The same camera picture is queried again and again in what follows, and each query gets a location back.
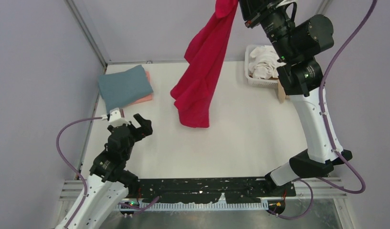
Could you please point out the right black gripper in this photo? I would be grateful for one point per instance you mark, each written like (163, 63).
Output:
(253, 13)

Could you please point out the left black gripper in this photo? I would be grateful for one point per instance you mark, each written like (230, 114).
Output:
(131, 130)

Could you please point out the red t shirt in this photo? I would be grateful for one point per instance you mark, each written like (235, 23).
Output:
(205, 55)

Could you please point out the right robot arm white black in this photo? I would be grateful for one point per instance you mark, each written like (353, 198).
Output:
(300, 75)

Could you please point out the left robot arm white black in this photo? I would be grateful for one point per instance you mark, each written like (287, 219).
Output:
(108, 182)

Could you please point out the folded pink t shirt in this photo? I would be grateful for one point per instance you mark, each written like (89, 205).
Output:
(145, 98)

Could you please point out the folded blue-grey t shirt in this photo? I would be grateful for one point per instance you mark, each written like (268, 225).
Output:
(123, 88)

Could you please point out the white t shirt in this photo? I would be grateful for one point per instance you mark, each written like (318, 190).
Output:
(263, 63)

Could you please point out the white plastic laundry basket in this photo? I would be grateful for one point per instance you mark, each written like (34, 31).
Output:
(262, 83)

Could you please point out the beige t shirt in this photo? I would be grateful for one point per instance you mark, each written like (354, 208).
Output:
(281, 93)

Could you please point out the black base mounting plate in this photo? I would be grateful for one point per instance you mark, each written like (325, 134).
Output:
(208, 190)

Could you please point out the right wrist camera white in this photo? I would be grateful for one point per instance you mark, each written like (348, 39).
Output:
(285, 3)

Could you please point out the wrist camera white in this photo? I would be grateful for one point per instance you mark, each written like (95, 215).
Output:
(285, 3)
(115, 117)

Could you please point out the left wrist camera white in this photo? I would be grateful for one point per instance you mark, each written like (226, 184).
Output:
(115, 117)

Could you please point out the aluminium frame rail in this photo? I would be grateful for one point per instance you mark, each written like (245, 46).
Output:
(321, 190)

